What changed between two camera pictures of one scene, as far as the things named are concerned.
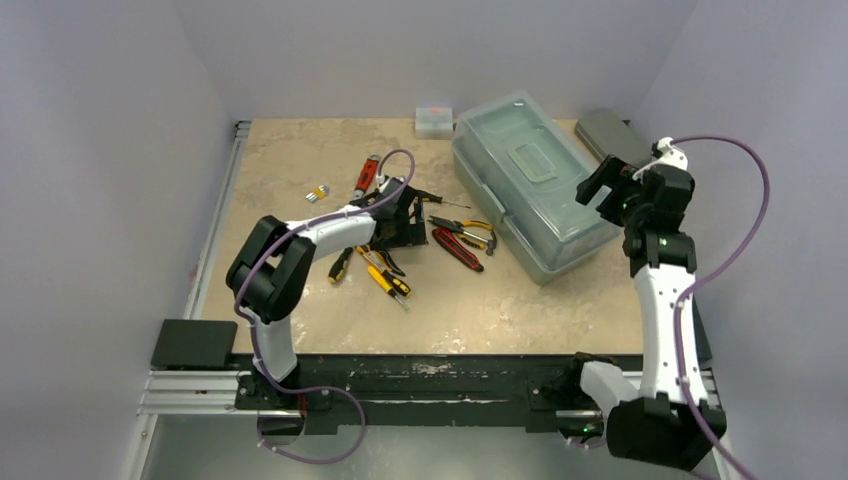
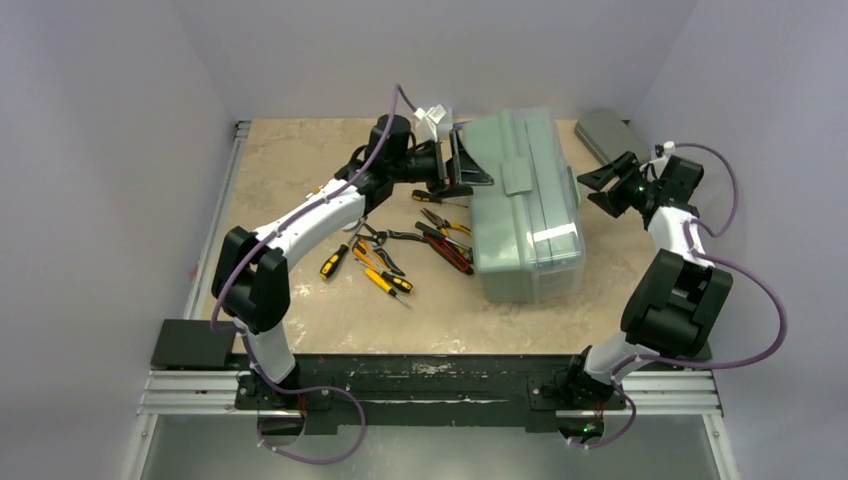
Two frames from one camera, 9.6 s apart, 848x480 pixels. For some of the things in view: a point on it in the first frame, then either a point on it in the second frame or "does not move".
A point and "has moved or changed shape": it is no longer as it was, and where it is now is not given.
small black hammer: [491, 244] to [432, 230]
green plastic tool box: [524, 160] has moved or changed shape
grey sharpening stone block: [611, 135] does not move
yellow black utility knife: [397, 283] does not move
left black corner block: [194, 344] does not move
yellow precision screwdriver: [379, 276] does not move
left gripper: [412, 236] to [465, 171]
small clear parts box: [434, 122] does not move
